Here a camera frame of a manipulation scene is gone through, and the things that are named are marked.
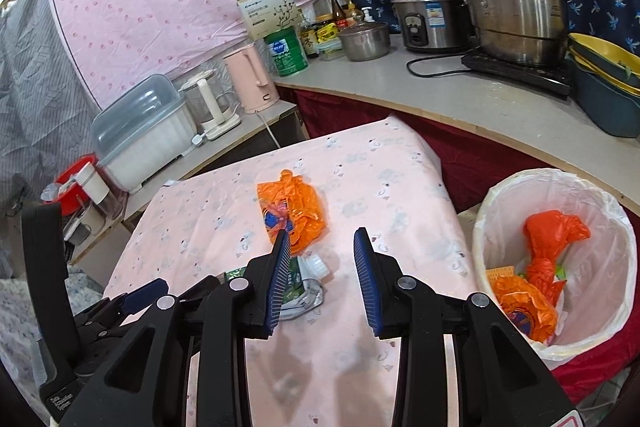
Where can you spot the red plastic bag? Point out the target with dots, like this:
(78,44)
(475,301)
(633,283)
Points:
(547,235)

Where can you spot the yellow label jar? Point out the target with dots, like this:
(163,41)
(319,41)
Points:
(329,44)

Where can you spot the stacked blue yellow basins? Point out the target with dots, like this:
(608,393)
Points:
(606,79)

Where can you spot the white glass kettle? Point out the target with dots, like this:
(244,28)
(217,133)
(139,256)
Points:
(209,105)

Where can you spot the squeezed toothpaste tube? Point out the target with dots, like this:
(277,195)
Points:
(303,290)

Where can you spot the orange waffle cloth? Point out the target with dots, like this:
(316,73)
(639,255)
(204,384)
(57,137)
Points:
(494,274)

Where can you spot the beige cardboard box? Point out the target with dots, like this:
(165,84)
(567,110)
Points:
(264,17)

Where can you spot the pink electric kettle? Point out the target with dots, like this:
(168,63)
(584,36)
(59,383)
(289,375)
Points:
(251,80)

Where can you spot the pink patterned tablecloth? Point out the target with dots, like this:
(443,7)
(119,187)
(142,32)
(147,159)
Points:
(325,368)

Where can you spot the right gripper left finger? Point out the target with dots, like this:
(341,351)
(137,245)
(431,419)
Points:
(144,380)

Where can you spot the brown sauce bottle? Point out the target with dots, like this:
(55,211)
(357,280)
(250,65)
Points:
(338,14)

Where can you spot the green milk powder can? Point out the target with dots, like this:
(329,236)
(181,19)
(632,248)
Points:
(286,51)

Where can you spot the small steel pot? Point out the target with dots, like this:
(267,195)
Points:
(365,41)

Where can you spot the black induction cooktop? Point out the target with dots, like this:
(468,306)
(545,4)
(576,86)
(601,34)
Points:
(553,81)

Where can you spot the white dish rack box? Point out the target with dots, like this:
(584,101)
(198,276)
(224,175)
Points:
(142,132)

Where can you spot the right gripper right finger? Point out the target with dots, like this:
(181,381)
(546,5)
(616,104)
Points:
(500,379)

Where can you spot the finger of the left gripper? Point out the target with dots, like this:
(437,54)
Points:
(144,296)

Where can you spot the silver rice cooker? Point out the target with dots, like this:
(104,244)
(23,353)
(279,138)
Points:
(433,25)

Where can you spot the white cup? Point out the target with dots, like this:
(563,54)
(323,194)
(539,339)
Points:
(92,184)

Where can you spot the white-lined trash bin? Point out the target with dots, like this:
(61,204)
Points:
(599,272)

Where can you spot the large steel steamer pot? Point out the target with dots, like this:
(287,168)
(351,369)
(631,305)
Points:
(525,32)

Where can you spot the red plastic basket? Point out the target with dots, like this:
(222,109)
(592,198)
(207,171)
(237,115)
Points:
(73,196)

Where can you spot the orange snack wrapper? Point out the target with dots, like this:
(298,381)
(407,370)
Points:
(290,204)

